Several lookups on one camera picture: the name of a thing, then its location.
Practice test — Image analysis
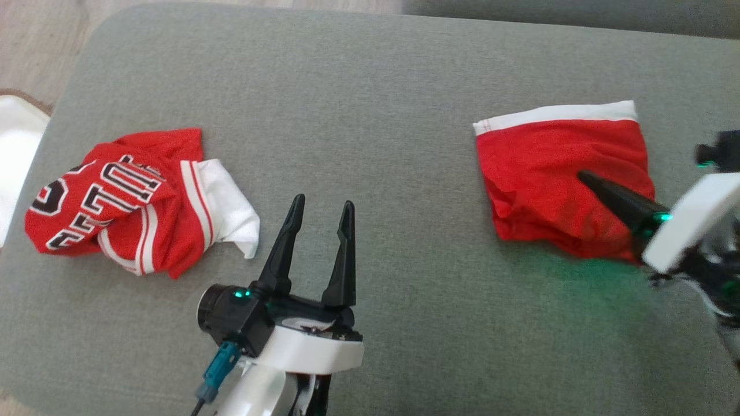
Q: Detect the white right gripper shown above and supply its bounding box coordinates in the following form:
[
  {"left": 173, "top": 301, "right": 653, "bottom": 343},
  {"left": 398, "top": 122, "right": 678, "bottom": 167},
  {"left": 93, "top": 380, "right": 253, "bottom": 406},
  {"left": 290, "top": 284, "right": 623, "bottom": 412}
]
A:
[{"left": 577, "top": 170, "right": 740, "bottom": 274}]

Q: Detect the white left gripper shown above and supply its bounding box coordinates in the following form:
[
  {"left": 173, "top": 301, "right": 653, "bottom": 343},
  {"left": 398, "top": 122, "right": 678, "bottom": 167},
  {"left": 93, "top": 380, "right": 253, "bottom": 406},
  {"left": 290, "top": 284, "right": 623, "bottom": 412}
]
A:
[{"left": 249, "top": 194, "right": 366, "bottom": 375}]

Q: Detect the red jersey with lettering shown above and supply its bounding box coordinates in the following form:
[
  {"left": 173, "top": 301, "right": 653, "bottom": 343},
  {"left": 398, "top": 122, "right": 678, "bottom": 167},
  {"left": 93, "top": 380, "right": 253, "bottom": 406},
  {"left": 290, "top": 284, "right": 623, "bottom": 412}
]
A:
[{"left": 24, "top": 128, "right": 261, "bottom": 279}]

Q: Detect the white laundry basket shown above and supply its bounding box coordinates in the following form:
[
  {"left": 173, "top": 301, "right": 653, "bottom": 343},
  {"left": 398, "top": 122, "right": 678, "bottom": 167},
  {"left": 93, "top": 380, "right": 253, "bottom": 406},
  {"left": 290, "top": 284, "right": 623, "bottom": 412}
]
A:
[{"left": 0, "top": 92, "right": 51, "bottom": 249}]

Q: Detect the teal cable connector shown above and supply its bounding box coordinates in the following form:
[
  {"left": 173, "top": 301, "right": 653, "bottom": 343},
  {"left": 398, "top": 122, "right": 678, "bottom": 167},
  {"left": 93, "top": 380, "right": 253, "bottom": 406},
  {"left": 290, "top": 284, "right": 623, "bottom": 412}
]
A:
[{"left": 191, "top": 340, "right": 241, "bottom": 416}]

